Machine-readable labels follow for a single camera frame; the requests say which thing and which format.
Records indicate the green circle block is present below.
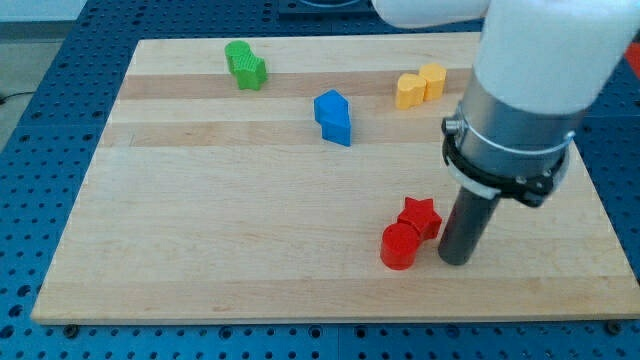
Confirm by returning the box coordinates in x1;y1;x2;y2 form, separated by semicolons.
224;40;252;75

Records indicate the blue cube block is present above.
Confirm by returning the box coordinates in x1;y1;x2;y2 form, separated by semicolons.
321;120;351;147

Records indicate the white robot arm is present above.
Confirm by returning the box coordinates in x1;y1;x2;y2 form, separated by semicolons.
372;0;639;265

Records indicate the green star block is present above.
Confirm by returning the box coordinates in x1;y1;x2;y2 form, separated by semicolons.
232;54;267;91

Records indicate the wooden board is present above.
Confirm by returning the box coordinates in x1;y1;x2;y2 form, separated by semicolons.
31;33;639;325

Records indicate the red star block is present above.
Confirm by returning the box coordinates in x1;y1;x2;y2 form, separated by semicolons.
397;197;442;242

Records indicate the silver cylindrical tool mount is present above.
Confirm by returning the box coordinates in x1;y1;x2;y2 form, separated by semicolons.
441;74;584;207

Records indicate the yellow heart block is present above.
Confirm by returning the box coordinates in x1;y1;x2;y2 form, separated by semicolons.
395;73;427;110

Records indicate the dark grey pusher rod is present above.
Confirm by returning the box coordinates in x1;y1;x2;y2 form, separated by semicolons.
438;187;500;266

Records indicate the red circle block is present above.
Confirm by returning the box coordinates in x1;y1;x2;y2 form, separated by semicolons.
380;222;421;270

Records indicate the black cable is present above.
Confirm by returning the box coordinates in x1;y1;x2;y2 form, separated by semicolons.
0;90;35;106

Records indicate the yellow hexagon block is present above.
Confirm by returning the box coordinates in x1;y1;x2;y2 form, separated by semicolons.
419;63;447;101

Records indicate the blue pentagon block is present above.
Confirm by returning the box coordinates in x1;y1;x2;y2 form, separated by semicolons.
313;89;349;125

